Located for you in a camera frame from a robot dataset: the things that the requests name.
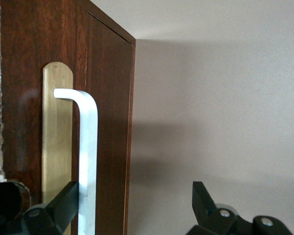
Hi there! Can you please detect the dark wooden drawer cabinet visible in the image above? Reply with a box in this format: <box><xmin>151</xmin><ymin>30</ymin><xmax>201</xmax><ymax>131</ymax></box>
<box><xmin>87</xmin><ymin>0</ymin><xmax>136</xmax><ymax>235</ymax></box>

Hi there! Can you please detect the light wooden drawer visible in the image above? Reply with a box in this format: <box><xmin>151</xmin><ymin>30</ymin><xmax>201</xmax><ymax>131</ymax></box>
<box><xmin>0</xmin><ymin>0</ymin><xmax>89</xmax><ymax>235</ymax></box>

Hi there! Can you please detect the brass handle backplate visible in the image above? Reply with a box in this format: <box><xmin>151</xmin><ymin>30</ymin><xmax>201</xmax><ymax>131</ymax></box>
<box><xmin>42</xmin><ymin>61</ymin><xmax>74</xmax><ymax>235</ymax></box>

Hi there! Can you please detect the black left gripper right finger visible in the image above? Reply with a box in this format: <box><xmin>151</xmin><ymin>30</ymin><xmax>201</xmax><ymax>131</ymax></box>
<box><xmin>186</xmin><ymin>181</ymin><xmax>294</xmax><ymax>235</ymax></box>

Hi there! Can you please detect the white metal drawer handle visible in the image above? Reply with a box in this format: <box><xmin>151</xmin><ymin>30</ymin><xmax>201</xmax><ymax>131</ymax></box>
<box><xmin>53</xmin><ymin>88</ymin><xmax>98</xmax><ymax>235</ymax></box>

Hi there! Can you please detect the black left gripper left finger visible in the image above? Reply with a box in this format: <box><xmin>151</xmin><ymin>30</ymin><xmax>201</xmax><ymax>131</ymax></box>
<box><xmin>0</xmin><ymin>181</ymin><xmax>79</xmax><ymax>235</ymax></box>

